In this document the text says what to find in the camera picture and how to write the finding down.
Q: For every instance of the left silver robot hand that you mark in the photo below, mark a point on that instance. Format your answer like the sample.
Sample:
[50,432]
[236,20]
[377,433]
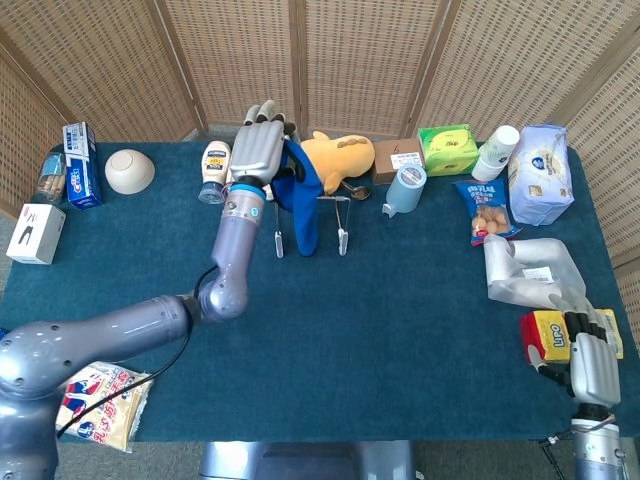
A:
[257,150]

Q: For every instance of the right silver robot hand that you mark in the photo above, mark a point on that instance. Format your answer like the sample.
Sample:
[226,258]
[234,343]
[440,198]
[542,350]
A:
[595,370]

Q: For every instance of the grey and blue cloth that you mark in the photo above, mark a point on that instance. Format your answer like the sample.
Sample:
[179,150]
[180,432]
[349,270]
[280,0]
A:
[305,220]

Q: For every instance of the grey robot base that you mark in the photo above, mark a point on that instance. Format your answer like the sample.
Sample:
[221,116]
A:
[310,462]

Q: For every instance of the white mayonnaise squeeze bottle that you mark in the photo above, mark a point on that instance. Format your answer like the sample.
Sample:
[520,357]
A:
[215,165]

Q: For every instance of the yellow red biscuit pack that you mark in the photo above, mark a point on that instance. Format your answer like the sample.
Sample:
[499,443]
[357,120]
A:
[547,337]

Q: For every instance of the yellow plush toy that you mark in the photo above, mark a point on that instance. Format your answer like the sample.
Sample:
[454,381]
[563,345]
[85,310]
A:
[345,160]

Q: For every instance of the metal ladle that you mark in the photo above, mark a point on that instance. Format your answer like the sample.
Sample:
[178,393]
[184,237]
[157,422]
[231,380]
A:
[360,192]

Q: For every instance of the translucent white plastic bag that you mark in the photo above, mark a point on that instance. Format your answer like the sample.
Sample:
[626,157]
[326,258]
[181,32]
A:
[525,275]

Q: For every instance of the metal rack with white feet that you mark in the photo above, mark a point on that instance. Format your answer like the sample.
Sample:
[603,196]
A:
[342,240]

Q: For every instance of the beige upturned bowl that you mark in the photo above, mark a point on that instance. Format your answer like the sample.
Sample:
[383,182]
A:
[130,172]

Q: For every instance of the brown cardboard box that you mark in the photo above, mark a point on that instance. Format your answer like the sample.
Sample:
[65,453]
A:
[395,160]

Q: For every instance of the light blue cylinder holder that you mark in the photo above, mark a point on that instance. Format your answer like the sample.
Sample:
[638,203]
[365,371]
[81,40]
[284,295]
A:
[406,192]

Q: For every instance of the wicker folding screen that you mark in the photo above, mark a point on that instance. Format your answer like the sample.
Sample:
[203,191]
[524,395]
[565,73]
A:
[400,60]

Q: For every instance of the blue toothpaste box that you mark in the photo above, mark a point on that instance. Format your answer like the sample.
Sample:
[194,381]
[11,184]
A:
[82,170]

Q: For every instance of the green tissue pack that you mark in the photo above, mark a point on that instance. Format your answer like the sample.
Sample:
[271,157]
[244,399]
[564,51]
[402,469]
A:
[447,150]

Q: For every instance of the blue cookie snack bag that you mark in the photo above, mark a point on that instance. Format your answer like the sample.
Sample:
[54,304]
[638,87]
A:
[485,215]

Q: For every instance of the pale lavender large bag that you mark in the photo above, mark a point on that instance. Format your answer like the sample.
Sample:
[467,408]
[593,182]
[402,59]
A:
[542,175]

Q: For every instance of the clear jar with sticks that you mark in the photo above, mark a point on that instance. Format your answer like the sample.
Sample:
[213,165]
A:
[51,180]

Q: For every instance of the blue carpet table cover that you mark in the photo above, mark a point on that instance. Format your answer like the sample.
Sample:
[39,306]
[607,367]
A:
[375,350]

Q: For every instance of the white box with black print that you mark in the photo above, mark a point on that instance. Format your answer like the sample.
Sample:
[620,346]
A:
[37,235]

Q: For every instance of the stack of paper cups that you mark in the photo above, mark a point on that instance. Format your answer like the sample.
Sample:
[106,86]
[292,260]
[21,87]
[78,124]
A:
[495,155]

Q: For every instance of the red white blue noodle bag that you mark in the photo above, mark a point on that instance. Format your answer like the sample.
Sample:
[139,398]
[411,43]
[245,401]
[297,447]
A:
[110,410]

